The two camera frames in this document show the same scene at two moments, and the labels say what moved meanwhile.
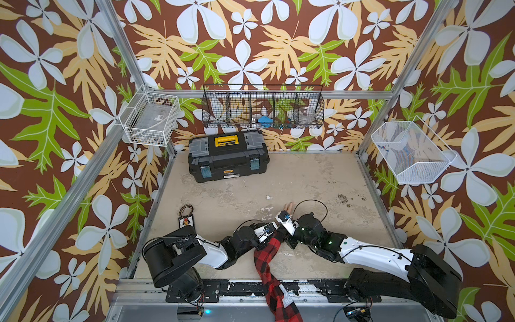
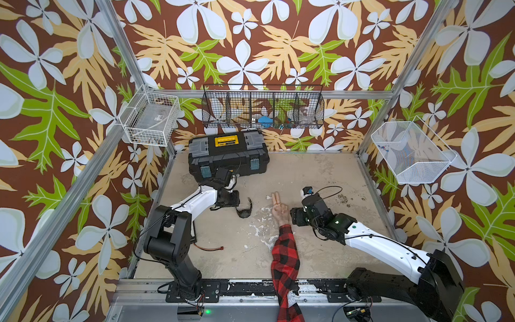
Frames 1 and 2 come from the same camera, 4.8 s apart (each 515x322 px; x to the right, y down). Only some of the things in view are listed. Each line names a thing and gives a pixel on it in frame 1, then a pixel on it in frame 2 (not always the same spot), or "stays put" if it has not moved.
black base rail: (304, 290) stays put
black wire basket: (264, 106) stays put
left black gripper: (253, 227) → (235, 201)
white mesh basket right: (411, 151) stays put
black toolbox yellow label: (227, 155) stays put
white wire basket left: (149, 118) stays put
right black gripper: (288, 239) → (296, 212)
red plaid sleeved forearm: (276, 309) → (285, 265)
